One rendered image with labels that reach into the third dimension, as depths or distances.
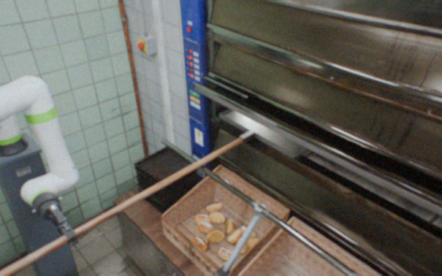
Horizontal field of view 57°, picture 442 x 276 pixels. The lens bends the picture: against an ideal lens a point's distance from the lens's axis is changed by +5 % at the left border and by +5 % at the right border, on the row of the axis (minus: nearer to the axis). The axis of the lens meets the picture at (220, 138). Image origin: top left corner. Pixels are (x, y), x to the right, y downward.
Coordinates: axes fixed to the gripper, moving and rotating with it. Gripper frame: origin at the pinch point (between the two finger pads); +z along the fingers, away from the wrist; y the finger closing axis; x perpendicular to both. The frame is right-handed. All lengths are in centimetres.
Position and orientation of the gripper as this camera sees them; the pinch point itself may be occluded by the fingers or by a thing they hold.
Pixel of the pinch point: (70, 235)
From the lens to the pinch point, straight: 169.9
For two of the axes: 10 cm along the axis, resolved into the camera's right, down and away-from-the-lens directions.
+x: -7.5, 3.8, -5.4
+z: 6.6, 4.1, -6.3
